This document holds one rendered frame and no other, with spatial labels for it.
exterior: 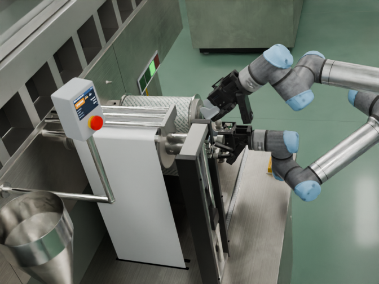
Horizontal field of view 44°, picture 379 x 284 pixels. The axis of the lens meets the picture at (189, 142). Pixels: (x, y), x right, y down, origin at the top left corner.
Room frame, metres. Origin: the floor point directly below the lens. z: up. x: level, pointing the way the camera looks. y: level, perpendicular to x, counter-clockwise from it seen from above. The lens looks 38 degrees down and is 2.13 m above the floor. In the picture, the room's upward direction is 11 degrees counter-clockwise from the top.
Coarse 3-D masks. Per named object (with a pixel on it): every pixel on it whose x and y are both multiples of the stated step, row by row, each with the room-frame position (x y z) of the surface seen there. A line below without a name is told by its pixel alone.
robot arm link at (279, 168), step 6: (276, 162) 1.20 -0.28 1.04; (282, 162) 1.19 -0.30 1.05; (288, 162) 1.19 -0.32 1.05; (294, 162) 1.19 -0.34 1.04; (276, 168) 1.20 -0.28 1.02; (282, 168) 1.18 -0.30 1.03; (288, 168) 1.16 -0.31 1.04; (276, 174) 1.21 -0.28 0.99; (282, 174) 1.16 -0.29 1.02; (282, 180) 1.20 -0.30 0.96
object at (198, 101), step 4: (196, 100) 1.28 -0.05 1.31; (200, 100) 1.30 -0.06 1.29; (196, 104) 1.26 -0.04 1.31; (200, 104) 1.29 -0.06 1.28; (196, 108) 1.25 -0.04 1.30; (188, 112) 1.24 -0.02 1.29; (192, 112) 1.24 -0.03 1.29; (196, 112) 1.25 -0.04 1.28; (188, 116) 1.24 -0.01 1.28; (192, 116) 1.23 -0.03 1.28; (196, 116) 1.24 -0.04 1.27; (188, 120) 1.23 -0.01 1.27
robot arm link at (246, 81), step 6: (246, 66) 1.19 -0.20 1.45; (240, 72) 1.19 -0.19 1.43; (246, 72) 1.17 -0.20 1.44; (240, 78) 1.17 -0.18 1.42; (246, 78) 1.16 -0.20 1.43; (252, 78) 1.15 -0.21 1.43; (246, 84) 1.15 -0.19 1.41; (252, 84) 1.14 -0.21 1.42; (258, 84) 1.14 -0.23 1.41; (252, 90) 1.15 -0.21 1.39
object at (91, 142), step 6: (90, 138) 0.77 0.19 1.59; (90, 144) 0.77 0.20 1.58; (90, 150) 0.77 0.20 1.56; (96, 150) 0.77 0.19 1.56; (96, 156) 0.77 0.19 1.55; (96, 162) 0.77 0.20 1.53; (102, 162) 0.78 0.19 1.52; (96, 168) 0.77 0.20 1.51; (102, 168) 0.77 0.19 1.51; (102, 174) 0.77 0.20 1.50; (102, 180) 0.77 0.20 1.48; (108, 180) 0.78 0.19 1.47; (108, 186) 0.77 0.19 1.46; (108, 192) 0.77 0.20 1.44; (108, 198) 0.77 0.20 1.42
